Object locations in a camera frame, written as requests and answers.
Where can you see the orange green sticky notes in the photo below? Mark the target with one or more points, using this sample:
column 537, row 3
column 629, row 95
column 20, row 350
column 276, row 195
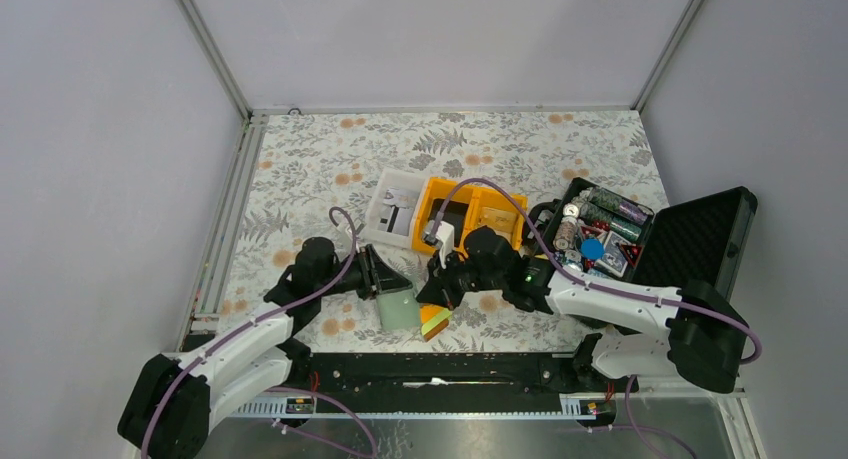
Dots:
column 434, row 319

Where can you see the black poker chip case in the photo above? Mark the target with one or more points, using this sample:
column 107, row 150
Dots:
column 685, row 271

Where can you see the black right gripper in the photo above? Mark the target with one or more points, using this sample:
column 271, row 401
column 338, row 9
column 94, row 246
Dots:
column 439, row 289

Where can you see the white plastic bin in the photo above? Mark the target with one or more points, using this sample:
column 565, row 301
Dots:
column 392, row 178

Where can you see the green card holder wallet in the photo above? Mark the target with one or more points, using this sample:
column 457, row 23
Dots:
column 398, row 310

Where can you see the yellow plastic divided bin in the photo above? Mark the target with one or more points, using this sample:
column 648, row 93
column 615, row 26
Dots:
column 462, row 212

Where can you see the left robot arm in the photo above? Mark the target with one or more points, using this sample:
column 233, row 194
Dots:
column 177, row 401

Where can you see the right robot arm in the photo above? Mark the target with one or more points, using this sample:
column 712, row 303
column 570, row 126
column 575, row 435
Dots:
column 691, row 332

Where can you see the blue playing card deck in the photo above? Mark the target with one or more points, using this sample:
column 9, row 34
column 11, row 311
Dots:
column 613, row 260

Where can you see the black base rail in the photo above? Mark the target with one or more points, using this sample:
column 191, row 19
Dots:
column 497, row 383

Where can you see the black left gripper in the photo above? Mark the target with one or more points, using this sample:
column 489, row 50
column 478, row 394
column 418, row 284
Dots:
column 376, row 276

